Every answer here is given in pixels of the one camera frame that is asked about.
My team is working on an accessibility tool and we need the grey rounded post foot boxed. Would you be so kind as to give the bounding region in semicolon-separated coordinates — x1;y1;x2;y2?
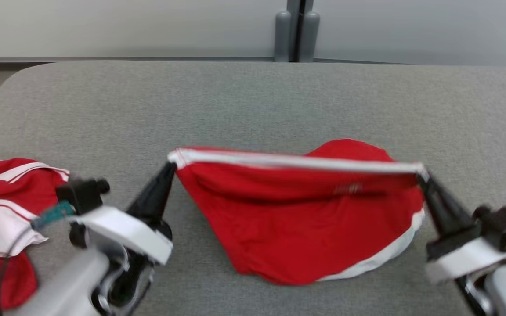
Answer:
274;11;292;62

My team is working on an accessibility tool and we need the grey vertical partition post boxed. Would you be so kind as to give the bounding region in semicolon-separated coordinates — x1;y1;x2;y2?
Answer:
287;0;314;62

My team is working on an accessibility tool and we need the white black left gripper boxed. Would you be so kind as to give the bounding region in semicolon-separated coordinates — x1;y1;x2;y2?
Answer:
77;162;177;308

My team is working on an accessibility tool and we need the teal plug left camera cable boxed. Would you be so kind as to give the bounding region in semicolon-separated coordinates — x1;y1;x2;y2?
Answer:
0;201;74;316

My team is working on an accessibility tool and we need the grey door frame post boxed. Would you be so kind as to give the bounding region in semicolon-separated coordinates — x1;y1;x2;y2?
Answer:
298;11;320;62

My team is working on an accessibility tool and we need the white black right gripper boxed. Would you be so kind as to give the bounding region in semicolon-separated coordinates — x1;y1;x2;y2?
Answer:
416;172;506;316

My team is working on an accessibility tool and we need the red shorts white trim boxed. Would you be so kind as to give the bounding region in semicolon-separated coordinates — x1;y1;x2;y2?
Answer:
167;139;426;286

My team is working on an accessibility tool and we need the red and white shirt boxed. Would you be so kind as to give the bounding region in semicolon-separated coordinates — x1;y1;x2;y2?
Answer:
0;158;70;310

